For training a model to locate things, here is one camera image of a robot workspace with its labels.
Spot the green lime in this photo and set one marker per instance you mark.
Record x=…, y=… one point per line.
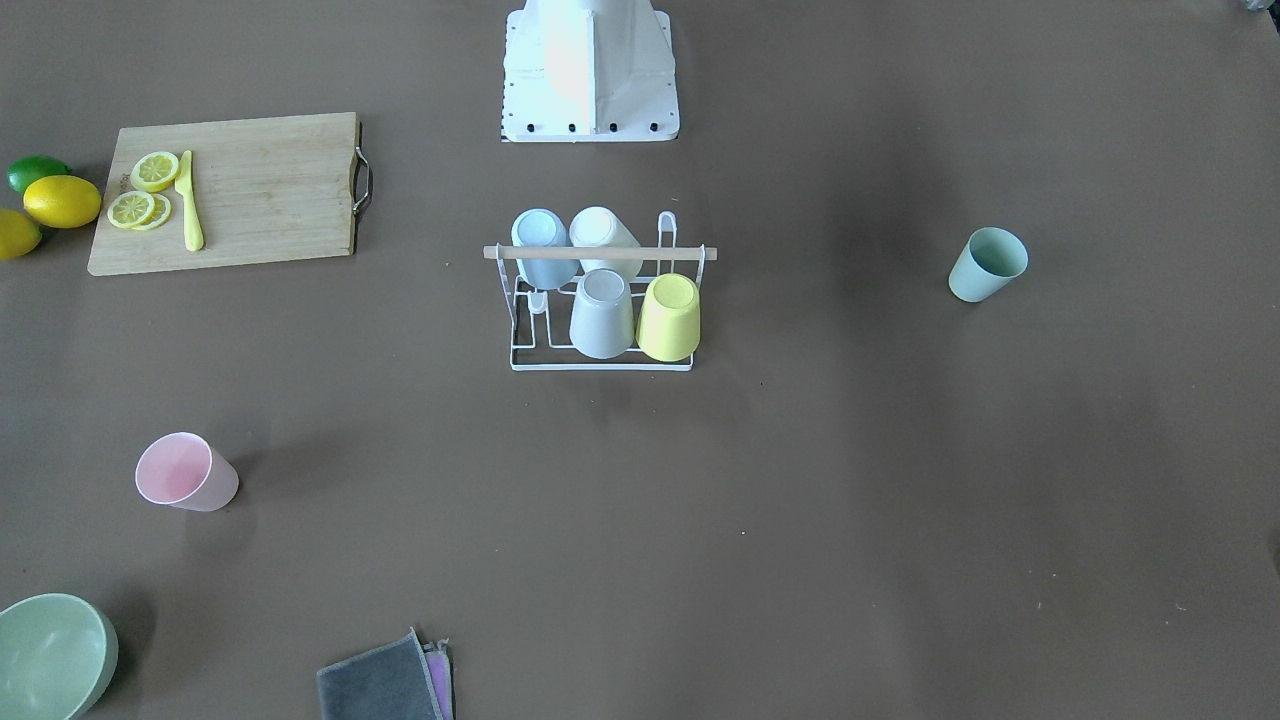
x=22, y=172

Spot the white wire cup rack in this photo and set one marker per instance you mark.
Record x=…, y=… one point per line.
x=539, y=272

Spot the grey cup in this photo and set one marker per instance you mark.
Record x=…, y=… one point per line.
x=602, y=318

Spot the yellow lemon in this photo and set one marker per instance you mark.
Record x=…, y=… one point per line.
x=18, y=234
x=62, y=202

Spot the lemon slice under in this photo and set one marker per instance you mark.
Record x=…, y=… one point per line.
x=159, y=216

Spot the wooden cutting board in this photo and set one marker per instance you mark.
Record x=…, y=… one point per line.
x=266, y=190

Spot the yellow cup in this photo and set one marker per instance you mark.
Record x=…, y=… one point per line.
x=669, y=324

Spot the mint green cup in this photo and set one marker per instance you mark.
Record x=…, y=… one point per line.
x=991, y=258

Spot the lemon slice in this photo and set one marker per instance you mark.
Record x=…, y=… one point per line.
x=132, y=209
x=155, y=172

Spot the pink cup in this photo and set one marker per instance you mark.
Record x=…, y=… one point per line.
x=182, y=470

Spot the yellow plastic knife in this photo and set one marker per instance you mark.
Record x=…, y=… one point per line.
x=193, y=232

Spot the lemon slice top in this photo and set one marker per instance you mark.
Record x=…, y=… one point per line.
x=155, y=172

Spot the pink folded cloth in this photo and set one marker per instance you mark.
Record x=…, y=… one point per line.
x=436, y=655

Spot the grey folded cloth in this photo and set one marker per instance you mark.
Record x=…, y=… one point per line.
x=390, y=682

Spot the green bowl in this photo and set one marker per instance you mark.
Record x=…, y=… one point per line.
x=58, y=655

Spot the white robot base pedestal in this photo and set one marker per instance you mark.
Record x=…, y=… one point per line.
x=589, y=72

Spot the white cup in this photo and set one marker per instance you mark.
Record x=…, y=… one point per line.
x=599, y=227

